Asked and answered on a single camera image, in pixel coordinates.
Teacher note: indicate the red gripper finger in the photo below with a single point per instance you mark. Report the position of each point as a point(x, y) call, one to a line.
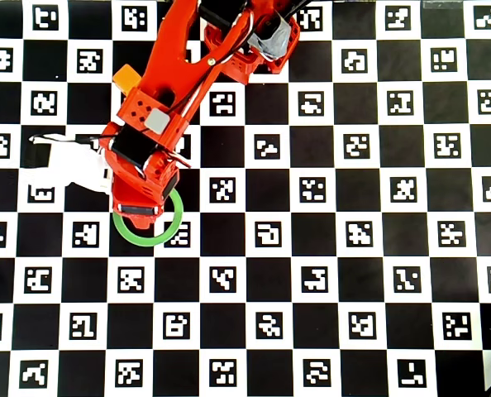
point(143, 222)

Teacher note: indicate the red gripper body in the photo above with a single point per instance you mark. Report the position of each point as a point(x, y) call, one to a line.
point(138, 209)

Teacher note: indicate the orange cube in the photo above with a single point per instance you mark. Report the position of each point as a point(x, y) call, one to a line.
point(125, 78)

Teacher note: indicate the black white marker checkerboard mat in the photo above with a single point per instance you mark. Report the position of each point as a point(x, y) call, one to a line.
point(353, 231)

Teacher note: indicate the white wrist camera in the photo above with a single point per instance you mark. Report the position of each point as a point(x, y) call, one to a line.
point(72, 165)

